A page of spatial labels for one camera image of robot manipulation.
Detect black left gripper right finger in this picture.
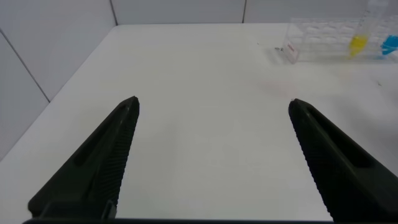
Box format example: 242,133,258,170
287,98,398,223

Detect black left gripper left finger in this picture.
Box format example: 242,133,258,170
27,95,141,219

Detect yellow pigment test tube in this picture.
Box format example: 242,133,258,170
347,0,390,60

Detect blue pigment test tube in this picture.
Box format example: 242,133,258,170
379,18,398,57

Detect clear acrylic test tube rack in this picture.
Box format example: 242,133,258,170
281,17,398,65

